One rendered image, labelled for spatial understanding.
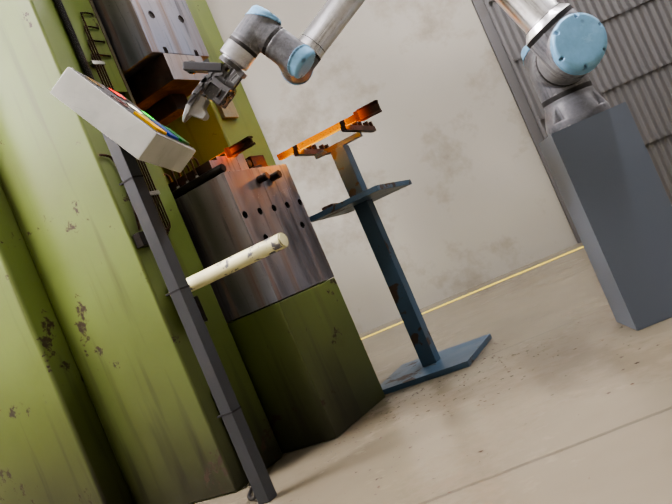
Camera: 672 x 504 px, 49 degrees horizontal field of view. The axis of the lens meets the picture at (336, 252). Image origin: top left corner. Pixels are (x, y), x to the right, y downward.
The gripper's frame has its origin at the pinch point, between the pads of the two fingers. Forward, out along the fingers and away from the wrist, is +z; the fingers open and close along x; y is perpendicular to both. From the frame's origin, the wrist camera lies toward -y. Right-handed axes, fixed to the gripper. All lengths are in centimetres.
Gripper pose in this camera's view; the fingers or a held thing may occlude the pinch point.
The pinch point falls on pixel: (183, 116)
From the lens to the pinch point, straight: 212.2
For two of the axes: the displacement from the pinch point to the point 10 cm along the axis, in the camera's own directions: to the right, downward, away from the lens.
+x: 0.9, -0.1, 10.0
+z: -6.0, 8.0, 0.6
